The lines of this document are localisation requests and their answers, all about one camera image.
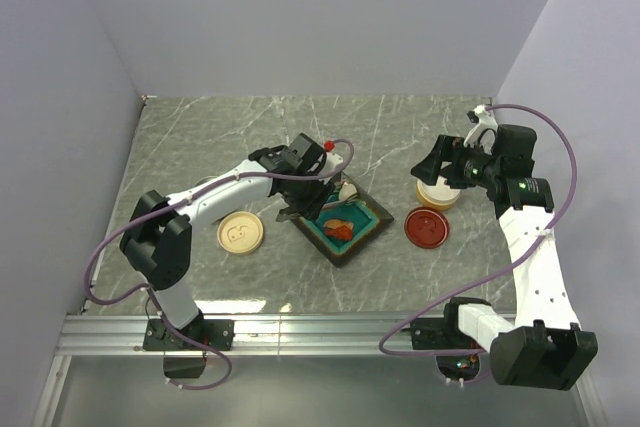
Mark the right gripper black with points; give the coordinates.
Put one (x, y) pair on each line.
(446, 148)

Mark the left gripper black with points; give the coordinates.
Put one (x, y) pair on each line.
(311, 208)

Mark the metal tongs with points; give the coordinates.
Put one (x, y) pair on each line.
(312, 210)

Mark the salmon piece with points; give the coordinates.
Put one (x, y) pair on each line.
(335, 223)

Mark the white egg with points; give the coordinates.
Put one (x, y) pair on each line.
(347, 191)

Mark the red fried chicken piece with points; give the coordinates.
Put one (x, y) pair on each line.
(342, 234)

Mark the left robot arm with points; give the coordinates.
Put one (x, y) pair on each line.
(158, 240)

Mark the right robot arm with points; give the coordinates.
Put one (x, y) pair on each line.
(545, 346)

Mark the cream white bowl container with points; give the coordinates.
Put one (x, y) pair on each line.
(439, 196)

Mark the teal square plate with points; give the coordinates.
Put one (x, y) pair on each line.
(351, 220)

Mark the red round lid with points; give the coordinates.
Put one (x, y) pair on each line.
(426, 228)

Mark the cream round lid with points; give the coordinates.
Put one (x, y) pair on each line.
(240, 233)

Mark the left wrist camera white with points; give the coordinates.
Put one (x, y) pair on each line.
(334, 162)

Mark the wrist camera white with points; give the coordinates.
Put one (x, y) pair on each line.
(484, 129)
(334, 162)

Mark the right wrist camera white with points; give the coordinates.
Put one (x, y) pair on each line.
(484, 129)

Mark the aluminium mounting rail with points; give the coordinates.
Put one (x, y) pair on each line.
(342, 334)

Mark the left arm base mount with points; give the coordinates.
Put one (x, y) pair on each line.
(186, 350)

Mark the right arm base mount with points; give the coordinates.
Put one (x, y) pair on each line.
(458, 357)

